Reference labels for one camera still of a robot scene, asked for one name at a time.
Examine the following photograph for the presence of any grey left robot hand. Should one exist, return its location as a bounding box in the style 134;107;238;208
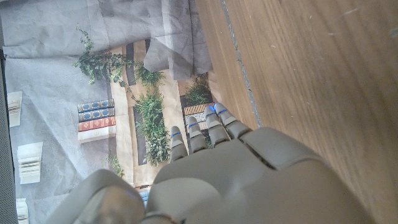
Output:
46;101;377;224

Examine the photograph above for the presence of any printed fabric backdrop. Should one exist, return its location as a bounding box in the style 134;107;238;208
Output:
0;0;261;224

